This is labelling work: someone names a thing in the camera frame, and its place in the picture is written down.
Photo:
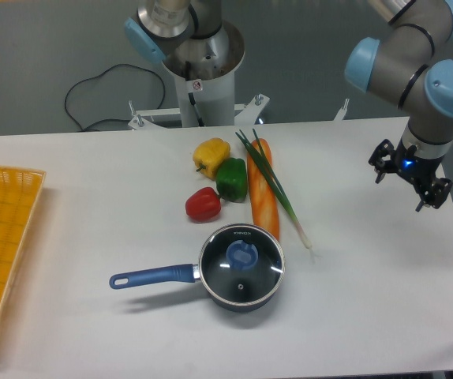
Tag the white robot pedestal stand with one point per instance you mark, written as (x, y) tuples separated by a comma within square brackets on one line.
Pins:
[(203, 71)]

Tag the green bell pepper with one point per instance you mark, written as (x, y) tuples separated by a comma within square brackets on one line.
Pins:
[(231, 180)]

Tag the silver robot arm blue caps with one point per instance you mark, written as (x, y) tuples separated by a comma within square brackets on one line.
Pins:
[(400, 71)]

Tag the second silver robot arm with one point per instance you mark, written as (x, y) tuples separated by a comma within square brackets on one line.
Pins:
[(185, 30)]

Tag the blue saucepan with handle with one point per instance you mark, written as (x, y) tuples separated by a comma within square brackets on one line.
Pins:
[(185, 273)]

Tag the red bell pepper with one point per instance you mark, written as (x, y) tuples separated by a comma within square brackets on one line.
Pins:
[(203, 205)]

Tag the glass lid blue knob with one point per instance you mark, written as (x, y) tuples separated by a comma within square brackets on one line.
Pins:
[(241, 266)]

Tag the green spring onion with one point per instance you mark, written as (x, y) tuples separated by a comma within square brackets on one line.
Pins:
[(260, 152)]

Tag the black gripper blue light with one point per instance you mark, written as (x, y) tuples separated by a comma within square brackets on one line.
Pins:
[(418, 171)]

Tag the yellow bell pepper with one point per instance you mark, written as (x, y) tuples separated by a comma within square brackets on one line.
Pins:
[(209, 156)]

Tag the orange baguette bread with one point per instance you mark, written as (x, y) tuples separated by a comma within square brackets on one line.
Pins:
[(264, 206)]

